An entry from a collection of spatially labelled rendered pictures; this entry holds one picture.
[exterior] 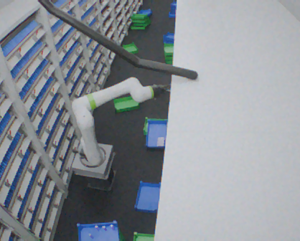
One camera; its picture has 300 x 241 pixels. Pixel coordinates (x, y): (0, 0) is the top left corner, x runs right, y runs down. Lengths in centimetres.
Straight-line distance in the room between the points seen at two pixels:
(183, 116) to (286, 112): 27
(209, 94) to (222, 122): 10
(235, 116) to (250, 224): 27
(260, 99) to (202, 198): 33
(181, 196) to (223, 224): 10
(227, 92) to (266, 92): 12
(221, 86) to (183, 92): 11
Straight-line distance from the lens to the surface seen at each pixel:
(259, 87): 73
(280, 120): 65
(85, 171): 236
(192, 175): 50
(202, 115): 61
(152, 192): 253
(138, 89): 190
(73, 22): 68
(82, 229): 201
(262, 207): 48
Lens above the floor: 216
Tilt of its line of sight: 43 degrees down
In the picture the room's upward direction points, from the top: 6 degrees counter-clockwise
